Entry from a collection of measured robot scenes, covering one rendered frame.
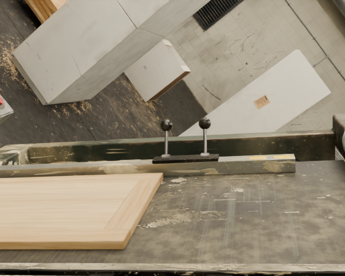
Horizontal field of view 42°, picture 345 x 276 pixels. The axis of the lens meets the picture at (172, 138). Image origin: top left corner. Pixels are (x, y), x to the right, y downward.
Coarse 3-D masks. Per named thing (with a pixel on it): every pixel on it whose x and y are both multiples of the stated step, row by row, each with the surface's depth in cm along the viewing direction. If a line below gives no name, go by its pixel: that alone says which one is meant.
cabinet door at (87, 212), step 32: (0, 192) 130; (32, 192) 127; (64, 192) 125; (96, 192) 123; (128, 192) 120; (0, 224) 107; (32, 224) 105; (64, 224) 103; (96, 224) 102; (128, 224) 100
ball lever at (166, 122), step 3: (165, 120) 139; (168, 120) 139; (162, 123) 139; (165, 123) 138; (168, 123) 138; (171, 123) 139; (162, 126) 139; (165, 126) 138; (168, 126) 138; (171, 126) 139; (162, 129) 139; (165, 129) 139; (168, 129) 139; (165, 132) 139; (165, 135) 139; (165, 138) 138; (165, 141) 138; (165, 144) 138; (165, 147) 138; (165, 150) 137; (165, 153) 137; (162, 156) 136; (165, 156) 136; (168, 156) 136
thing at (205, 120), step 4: (200, 120) 137; (204, 120) 136; (208, 120) 136; (200, 124) 136; (204, 124) 136; (208, 124) 136; (204, 128) 137; (204, 132) 136; (204, 136) 136; (204, 140) 136; (204, 144) 135; (204, 148) 135; (204, 152) 135; (200, 156) 134; (204, 156) 134; (208, 156) 134
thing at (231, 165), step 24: (0, 168) 146; (24, 168) 144; (48, 168) 142; (72, 168) 140; (96, 168) 139; (120, 168) 138; (144, 168) 136; (168, 168) 135; (192, 168) 134; (216, 168) 133; (240, 168) 131; (264, 168) 130; (288, 168) 129
